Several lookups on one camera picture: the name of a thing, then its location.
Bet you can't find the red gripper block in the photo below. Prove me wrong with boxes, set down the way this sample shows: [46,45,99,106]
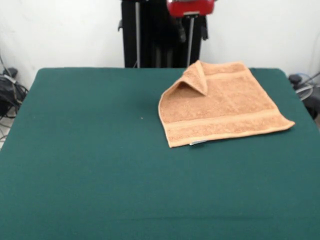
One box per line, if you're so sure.
[166,0,216,43]

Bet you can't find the orange terry towel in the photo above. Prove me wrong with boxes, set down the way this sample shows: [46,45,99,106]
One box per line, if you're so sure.
[157,59,296,149]

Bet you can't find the dark green table cloth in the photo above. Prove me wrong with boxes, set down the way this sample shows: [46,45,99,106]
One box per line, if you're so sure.
[0,67,320,240]

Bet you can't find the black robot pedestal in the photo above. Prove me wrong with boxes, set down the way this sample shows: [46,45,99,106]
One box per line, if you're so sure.
[116,0,208,69]

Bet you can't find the grey cable loops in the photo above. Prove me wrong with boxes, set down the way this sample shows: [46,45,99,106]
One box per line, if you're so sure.
[291,72,320,101]

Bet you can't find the black furniture frame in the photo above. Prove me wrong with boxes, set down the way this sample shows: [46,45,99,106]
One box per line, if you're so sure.
[303,94,320,121]

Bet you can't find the black cable tangle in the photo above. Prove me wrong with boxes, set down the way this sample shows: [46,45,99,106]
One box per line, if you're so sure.
[0,67,30,121]

